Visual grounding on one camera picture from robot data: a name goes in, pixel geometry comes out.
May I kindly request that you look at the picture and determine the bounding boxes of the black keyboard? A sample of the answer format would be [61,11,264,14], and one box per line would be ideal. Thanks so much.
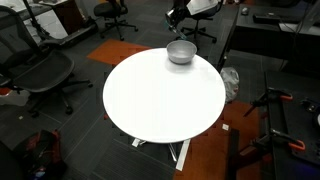
[252,12,282,25]

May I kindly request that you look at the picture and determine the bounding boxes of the red black bag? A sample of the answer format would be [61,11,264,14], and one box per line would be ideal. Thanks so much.
[13,129,68,180]

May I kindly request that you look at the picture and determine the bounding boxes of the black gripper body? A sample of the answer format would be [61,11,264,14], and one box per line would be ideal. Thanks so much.
[171,0,193,21]

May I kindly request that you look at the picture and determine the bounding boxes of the black kick scooter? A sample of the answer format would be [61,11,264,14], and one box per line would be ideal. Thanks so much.
[21,0,99,48]

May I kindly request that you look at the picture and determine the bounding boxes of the white plastic bag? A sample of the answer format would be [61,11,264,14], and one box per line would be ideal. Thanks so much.
[219,66,240,104]

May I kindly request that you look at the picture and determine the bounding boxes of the black table bracket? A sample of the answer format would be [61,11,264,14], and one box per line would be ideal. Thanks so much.
[301,96,320,115]

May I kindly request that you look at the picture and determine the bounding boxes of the black orange bar clamp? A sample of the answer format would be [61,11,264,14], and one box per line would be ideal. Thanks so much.
[251,128,307,156]
[243,85,294,118]

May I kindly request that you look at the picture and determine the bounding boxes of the white metal table base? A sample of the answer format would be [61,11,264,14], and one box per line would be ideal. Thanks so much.
[131,137,193,173]

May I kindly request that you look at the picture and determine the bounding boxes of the black desk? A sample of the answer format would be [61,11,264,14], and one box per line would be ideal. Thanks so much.
[216,1,320,79]

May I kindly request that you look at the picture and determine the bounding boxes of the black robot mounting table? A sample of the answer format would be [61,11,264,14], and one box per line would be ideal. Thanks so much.
[264,69,320,180]

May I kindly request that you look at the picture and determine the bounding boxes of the black mesh office chair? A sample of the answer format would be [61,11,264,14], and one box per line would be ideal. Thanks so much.
[0,4,94,118]

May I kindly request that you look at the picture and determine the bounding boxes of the black swivel office chair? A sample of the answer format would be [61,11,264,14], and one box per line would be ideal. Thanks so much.
[93,0,139,42]
[175,0,225,44]

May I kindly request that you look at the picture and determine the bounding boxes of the grey metal bowl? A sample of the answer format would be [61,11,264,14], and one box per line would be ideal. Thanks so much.
[165,39,198,65]

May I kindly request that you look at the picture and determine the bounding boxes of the black upright post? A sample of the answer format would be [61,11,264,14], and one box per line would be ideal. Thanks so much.
[226,128,242,180]

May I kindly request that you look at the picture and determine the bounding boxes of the white desk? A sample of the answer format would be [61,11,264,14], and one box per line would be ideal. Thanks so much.
[0,0,69,40]

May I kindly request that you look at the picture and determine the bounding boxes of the black hanging cable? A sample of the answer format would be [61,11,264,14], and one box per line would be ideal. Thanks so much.
[279,19,303,73]

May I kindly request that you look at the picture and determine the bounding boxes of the brown wooden cabinet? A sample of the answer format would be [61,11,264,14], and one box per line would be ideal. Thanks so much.
[39,0,89,35]

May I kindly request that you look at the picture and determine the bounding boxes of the white floor box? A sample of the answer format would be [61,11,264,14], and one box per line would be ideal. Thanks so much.
[0,87,32,107]

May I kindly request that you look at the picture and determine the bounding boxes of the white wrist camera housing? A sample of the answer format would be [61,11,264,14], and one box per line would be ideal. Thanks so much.
[185,0,219,16]

